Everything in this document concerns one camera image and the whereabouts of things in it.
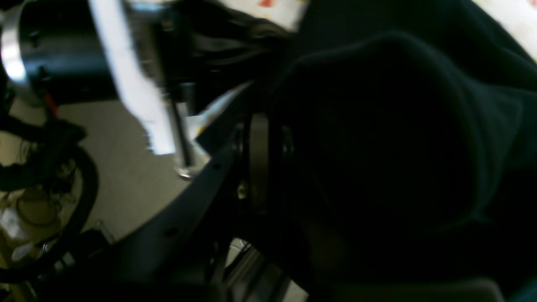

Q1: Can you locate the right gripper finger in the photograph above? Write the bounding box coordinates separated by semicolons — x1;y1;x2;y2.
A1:
39;114;270;302

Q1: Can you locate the terrazzo pattern tablecloth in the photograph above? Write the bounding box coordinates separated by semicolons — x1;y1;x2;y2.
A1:
187;0;537;140

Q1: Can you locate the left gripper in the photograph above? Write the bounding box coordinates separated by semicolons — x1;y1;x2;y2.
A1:
89;0;199;180

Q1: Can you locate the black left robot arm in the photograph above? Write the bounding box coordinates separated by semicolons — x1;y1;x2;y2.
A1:
1;0;198;179

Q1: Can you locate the black t-shirt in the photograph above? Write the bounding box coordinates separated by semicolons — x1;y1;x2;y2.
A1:
199;0;536;302

